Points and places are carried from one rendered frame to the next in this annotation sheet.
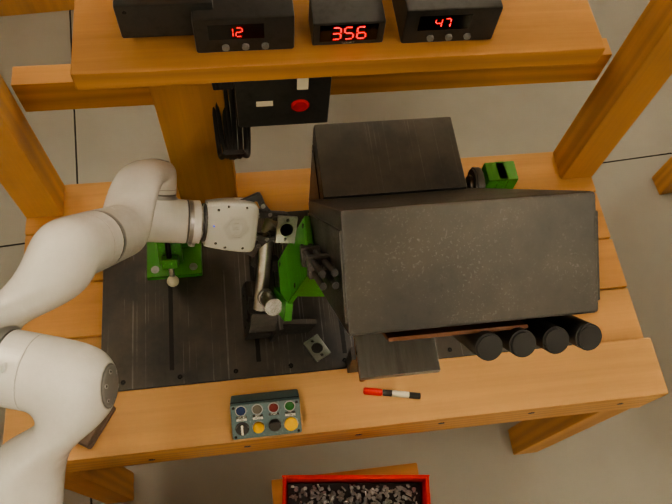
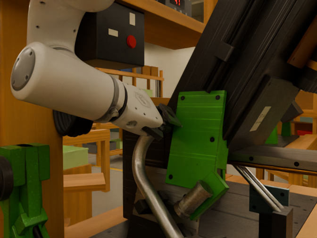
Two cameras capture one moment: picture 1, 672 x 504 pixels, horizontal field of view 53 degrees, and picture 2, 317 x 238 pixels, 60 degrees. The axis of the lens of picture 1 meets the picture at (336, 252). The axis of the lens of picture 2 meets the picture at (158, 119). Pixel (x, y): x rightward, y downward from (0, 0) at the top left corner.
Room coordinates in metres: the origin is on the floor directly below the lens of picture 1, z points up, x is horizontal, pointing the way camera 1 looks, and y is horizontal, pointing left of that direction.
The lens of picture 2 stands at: (0.12, 0.49, 1.24)
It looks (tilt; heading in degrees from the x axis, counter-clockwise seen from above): 3 degrees down; 323
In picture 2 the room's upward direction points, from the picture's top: straight up
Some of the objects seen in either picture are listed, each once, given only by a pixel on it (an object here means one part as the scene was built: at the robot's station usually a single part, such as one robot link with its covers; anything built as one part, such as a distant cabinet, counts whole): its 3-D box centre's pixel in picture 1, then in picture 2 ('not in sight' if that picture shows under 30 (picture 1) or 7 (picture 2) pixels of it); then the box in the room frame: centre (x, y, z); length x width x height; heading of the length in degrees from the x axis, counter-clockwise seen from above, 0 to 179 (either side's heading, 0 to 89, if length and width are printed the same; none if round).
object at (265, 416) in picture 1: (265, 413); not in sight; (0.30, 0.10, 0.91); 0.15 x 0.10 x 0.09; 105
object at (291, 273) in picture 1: (310, 264); (202, 137); (0.56, 0.05, 1.17); 0.13 x 0.12 x 0.20; 105
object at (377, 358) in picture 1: (384, 285); (244, 154); (0.56, -0.11, 1.11); 0.39 x 0.16 x 0.03; 15
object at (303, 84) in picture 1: (280, 75); (107, 37); (0.81, 0.15, 1.42); 0.17 x 0.12 x 0.15; 105
